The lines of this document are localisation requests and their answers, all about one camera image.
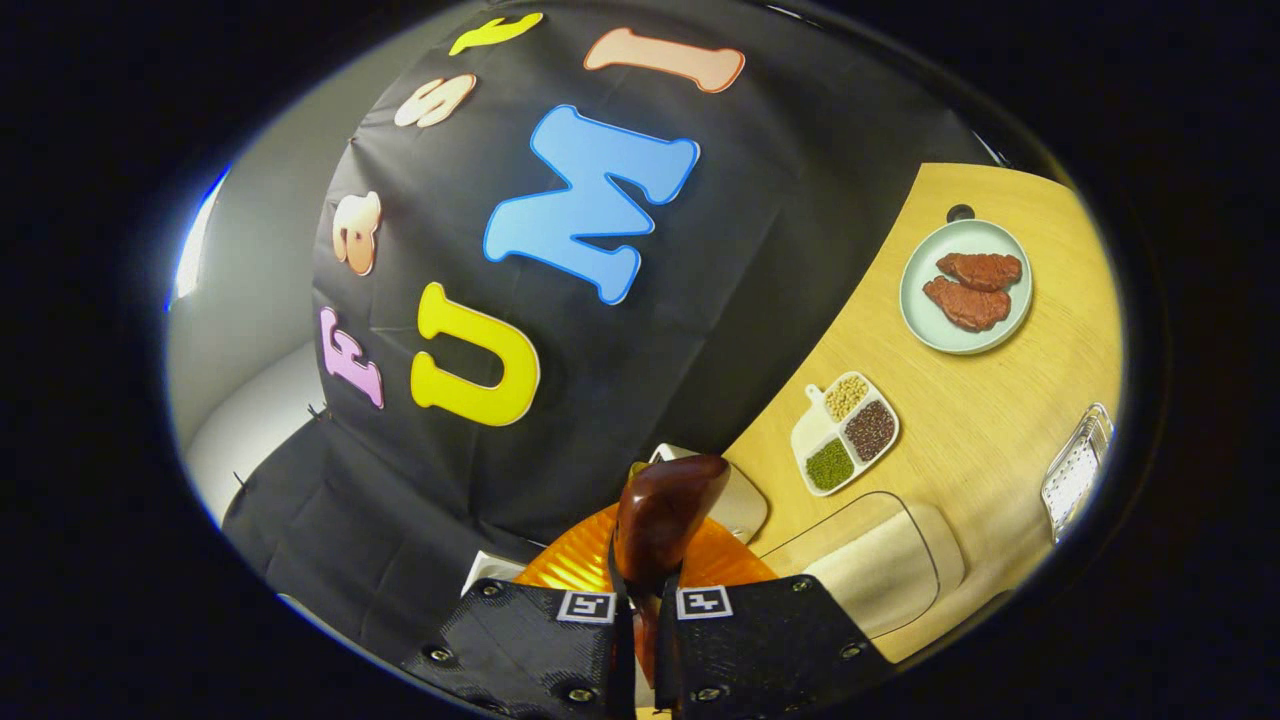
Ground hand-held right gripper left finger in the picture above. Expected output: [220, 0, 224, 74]
[400, 503, 638, 717]

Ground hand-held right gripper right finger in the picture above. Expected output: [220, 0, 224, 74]
[655, 520, 897, 718]

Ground brown wooden spoon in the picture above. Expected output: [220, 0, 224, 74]
[612, 455, 731, 691]

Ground clear glass chopstick holder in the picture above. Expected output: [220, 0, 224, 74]
[1040, 403, 1115, 542]

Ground white toaster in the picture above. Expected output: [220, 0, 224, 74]
[650, 443, 769, 546]

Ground white divided dish of beans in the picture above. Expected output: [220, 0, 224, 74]
[790, 372, 901, 498]

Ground black backdrop cloth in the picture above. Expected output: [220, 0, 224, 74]
[222, 0, 1001, 666]

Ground pale green plate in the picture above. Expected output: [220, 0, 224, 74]
[898, 218, 1034, 356]

